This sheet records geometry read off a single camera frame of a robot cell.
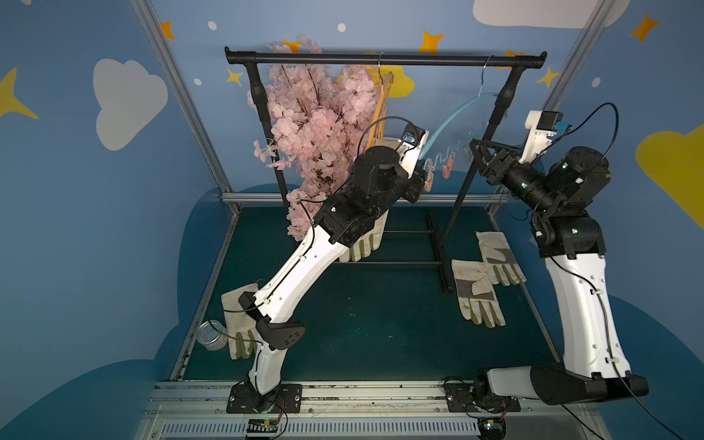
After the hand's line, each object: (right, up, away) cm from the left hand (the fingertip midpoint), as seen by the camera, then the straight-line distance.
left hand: (418, 155), depth 59 cm
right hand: (+13, +2, -3) cm, 14 cm away
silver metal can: (-56, -48, +20) cm, 77 cm away
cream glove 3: (+29, -40, +37) cm, 61 cm away
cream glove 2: (+42, -27, +45) cm, 67 cm away
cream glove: (-11, -22, +25) cm, 35 cm away
